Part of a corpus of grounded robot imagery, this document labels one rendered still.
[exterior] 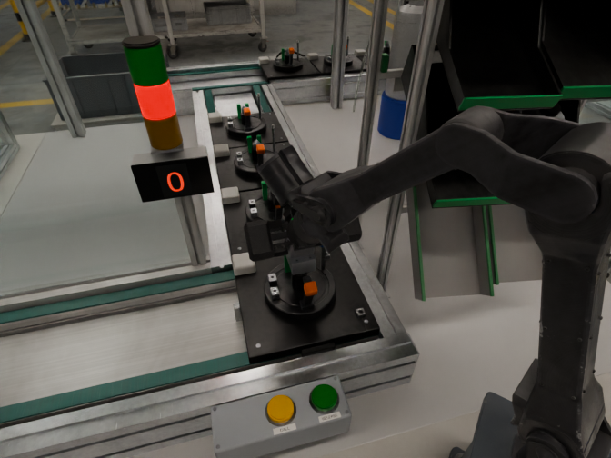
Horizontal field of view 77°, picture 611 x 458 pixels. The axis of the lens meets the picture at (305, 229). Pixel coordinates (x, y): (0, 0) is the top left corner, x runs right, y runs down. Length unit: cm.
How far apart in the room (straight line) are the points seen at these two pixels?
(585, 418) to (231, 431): 45
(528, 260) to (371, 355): 38
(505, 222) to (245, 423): 61
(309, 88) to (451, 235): 120
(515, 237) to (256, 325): 53
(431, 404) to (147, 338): 55
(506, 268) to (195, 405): 62
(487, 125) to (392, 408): 57
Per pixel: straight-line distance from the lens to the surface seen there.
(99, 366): 83
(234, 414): 66
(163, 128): 64
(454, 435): 79
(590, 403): 46
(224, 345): 78
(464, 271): 80
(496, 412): 60
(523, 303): 102
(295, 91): 182
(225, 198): 100
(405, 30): 145
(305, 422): 65
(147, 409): 71
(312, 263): 68
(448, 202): 64
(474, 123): 33
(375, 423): 77
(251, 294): 78
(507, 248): 86
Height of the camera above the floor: 156
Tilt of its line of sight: 40 degrees down
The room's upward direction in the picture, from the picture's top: straight up
